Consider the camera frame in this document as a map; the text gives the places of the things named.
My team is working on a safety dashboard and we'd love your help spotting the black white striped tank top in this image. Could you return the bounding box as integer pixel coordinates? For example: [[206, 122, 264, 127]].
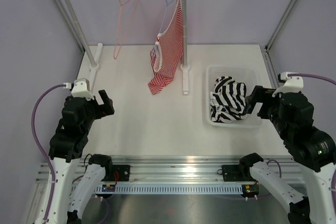
[[209, 76, 247, 124]]

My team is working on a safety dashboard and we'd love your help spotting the pink wire hanger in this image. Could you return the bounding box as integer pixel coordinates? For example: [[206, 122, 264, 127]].
[[113, 0, 139, 60]]

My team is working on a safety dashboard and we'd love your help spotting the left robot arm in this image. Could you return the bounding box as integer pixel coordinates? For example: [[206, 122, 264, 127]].
[[35, 90, 114, 223]]

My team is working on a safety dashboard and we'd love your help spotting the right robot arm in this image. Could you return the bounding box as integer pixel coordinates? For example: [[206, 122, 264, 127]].
[[238, 86, 335, 223]]

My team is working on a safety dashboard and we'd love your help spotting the red white striped tank top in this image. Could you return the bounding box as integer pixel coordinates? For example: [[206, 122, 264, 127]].
[[148, 0, 183, 95]]

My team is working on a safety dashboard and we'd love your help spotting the white plastic basket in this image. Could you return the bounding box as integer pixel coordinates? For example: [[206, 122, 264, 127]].
[[205, 65, 261, 129]]

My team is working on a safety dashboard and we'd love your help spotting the white and silver clothes rack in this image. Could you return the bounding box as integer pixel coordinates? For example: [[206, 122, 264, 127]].
[[64, 0, 190, 95]]

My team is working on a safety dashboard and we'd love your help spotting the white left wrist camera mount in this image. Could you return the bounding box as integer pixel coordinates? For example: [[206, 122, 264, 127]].
[[63, 78, 94, 101]]

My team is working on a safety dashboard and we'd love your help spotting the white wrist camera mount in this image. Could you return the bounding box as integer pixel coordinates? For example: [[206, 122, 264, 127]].
[[63, 78, 94, 101], [272, 72, 303, 98]]

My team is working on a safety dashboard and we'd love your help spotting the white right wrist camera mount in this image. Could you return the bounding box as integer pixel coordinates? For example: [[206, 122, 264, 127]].
[[272, 72, 303, 98]]

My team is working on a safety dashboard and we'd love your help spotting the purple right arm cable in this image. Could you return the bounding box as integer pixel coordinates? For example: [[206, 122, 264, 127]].
[[290, 73, 336, 198]]

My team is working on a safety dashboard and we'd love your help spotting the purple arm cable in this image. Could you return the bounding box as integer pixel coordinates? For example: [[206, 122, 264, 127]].
[[31, 83, 73, 224], [290, 73, 336, 198]]

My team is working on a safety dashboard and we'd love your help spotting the right aluminium frame post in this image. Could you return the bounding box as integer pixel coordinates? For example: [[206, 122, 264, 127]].
[[265, 0, 314, 51]]

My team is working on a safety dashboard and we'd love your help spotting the aluminium frame post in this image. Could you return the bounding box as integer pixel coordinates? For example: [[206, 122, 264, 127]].
[[265, 0, 314, 51], [39, 0, 87, 54]]

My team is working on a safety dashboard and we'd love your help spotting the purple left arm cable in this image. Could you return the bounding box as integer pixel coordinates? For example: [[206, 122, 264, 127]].
[[31, 83, 73, 224]]

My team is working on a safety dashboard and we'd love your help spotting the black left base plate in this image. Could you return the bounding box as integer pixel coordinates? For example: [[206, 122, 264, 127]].
[[103, 165, 131, 182]]

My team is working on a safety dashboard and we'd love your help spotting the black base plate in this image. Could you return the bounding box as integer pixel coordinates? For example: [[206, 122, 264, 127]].
[[222, 165, 249, 182], [103, 165, 131, 182]]

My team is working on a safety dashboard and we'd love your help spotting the aluminium mounting rail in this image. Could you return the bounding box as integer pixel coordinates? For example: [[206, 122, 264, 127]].
[[35, 155, 304, 184]]

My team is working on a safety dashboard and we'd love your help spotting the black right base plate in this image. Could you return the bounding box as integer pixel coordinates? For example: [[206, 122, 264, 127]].
[[222, 165, 249, 182]]

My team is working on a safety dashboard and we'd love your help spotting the white slotted cable duct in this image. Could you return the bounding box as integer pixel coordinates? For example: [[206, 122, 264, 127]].
[[93, 184, 243, 195]]

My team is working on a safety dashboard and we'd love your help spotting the blue wire hanger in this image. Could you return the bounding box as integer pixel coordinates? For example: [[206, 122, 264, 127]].
[[156, 0, 177, 40]]

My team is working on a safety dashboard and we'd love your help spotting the left aluminium frame post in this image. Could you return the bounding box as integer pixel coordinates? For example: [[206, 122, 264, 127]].
[[39, 0, 87, 54]]

